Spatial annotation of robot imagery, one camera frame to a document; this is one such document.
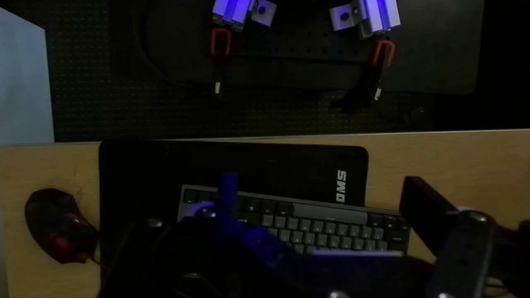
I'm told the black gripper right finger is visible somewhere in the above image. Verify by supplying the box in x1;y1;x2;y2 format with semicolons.
399;175;495;298

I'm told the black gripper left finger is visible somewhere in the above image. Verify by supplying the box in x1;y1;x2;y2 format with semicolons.
217;170;242;221

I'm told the grey mechanical keyboard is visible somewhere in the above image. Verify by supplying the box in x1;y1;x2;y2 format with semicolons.
177;183;413;258

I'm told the black desk mat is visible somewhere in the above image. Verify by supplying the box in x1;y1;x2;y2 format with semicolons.
98;139;369;298

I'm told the orange black bar clamp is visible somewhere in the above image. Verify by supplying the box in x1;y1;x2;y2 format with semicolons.
330;38;398;110
207;26;235;99

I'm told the black computer mouse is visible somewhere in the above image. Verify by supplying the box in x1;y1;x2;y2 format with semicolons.
23;187;101;264

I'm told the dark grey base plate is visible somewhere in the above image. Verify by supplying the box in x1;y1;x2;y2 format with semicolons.
139;0;487;95

